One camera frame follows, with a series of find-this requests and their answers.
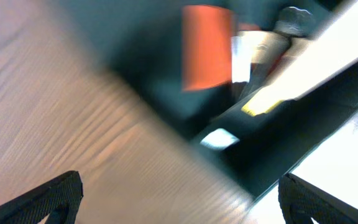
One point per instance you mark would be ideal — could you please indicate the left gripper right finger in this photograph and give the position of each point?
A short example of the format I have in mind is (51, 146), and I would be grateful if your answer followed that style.
(302, 202)

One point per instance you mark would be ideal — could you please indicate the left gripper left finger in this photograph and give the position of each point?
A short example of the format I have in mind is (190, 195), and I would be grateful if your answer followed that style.
(57, 201)

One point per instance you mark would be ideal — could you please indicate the dark green box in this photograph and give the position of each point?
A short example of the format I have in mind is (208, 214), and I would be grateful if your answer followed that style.
(141, 41)

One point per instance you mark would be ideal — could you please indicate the metal putty knife wooden handle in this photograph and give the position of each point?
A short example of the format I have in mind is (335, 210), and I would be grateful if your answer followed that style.
(310, 65)

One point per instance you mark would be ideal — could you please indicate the small steel hammer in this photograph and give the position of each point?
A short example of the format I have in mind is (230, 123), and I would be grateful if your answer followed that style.
(294, 20)

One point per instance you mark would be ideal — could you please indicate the orange scraper wooden handle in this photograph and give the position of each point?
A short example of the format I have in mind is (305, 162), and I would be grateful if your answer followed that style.
(214, 54)

